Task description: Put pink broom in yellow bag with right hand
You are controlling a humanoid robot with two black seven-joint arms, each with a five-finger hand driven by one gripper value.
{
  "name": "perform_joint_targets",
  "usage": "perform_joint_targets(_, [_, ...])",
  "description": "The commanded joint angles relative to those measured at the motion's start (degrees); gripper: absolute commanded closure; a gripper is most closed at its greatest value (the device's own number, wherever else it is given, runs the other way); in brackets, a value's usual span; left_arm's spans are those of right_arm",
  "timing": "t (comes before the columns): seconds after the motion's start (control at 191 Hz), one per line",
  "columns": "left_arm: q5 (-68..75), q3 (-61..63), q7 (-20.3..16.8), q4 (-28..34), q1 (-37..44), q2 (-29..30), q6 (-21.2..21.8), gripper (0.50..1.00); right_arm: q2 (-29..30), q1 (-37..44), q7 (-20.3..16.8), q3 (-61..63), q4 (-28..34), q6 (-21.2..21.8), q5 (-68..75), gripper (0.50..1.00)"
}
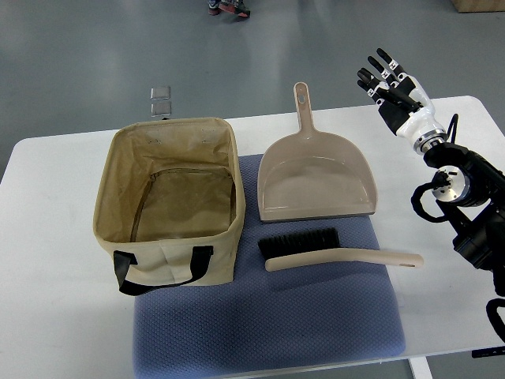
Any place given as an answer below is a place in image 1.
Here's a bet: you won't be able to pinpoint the lower silver floor plate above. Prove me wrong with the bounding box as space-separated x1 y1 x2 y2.
151 101 172 117

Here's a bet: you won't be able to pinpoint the pink hand broom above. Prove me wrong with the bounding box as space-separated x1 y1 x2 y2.
258 227 424 272

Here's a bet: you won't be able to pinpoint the beige fabric storage bag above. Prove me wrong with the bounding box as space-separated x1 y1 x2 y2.
93 118 245 296

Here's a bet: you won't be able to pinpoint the person's red shoes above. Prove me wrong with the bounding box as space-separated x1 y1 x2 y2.
208 0 250 18

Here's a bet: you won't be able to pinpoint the white table leg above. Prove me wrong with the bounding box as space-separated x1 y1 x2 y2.
408 357 433 379

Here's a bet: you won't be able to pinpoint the blue textured mat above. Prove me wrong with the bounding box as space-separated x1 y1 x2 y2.
133 155 406 378

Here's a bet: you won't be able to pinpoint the wooden box corner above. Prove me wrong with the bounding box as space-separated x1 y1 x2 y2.
451 0 505 13

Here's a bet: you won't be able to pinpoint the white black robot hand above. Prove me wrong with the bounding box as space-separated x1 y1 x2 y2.
357 48 448 155

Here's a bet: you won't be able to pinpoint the upper silver floor plate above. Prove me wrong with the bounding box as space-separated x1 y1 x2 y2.
150 86 170 100

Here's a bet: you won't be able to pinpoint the pink plastic dustpan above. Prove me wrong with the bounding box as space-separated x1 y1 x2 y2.
257 82 378 222

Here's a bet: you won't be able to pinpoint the silver floor plate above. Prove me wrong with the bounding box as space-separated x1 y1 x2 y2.
151 101 172 117
150 86 170 100

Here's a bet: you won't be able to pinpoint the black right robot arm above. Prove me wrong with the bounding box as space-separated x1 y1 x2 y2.
411 114 504 339

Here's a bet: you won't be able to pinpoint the black table control panel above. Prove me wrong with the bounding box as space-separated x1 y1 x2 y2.
471 346 505 358

